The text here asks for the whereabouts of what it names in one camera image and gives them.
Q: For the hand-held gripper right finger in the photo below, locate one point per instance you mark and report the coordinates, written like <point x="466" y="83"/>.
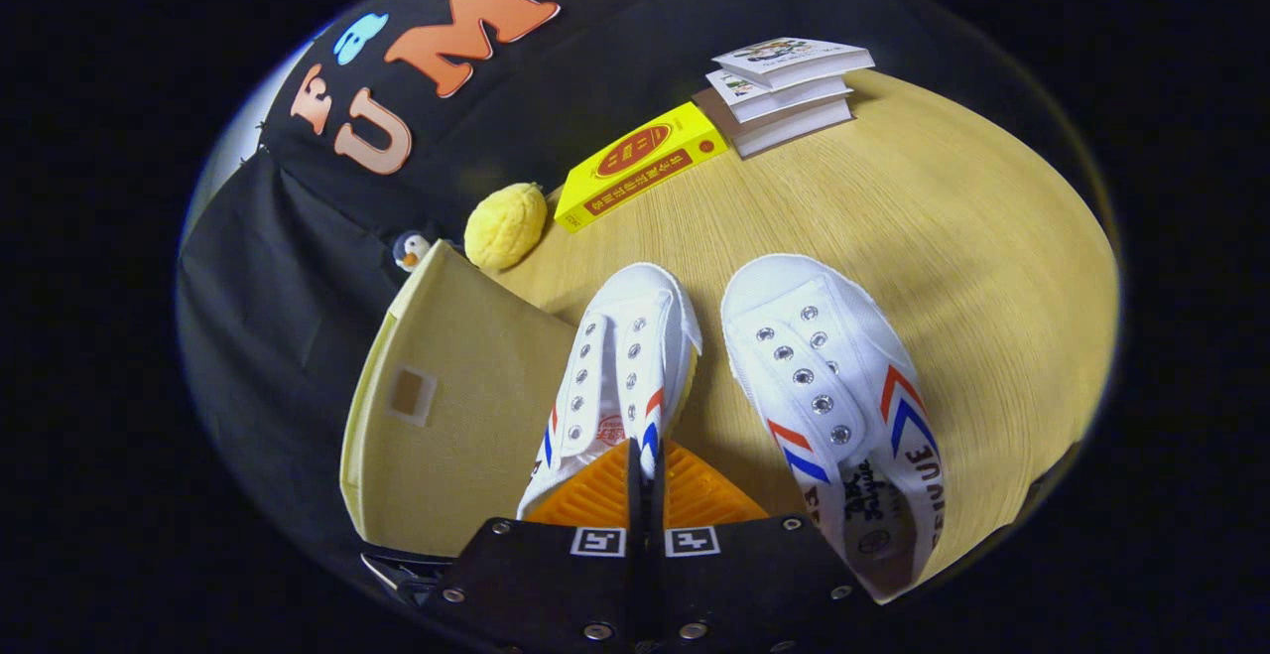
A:
<point x="754" y="585"/>

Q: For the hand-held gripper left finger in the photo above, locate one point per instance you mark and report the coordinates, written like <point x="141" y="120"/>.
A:
<point x="536" y="585"/>

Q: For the beige fabric storage box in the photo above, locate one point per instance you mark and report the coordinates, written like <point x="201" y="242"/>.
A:
<point x="466" y="456"/>

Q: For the white canvas shoe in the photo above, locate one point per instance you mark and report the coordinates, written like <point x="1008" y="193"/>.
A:
<point x="814" y="356"/>
<point x="620" y="336"/>

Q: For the penguin plush toy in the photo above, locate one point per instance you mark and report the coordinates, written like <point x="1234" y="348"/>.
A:
<point x="410" y="252"/>

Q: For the yellow round plush toy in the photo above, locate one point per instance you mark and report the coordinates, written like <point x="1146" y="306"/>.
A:
<point x="506" y="227"/>

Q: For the yellow book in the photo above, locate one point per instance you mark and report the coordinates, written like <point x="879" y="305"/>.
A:
<point x="635" y="153"/>

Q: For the white illustrated book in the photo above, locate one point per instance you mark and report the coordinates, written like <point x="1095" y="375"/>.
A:
<point x="729" y="88"/>
<point x="784" y="54"/>

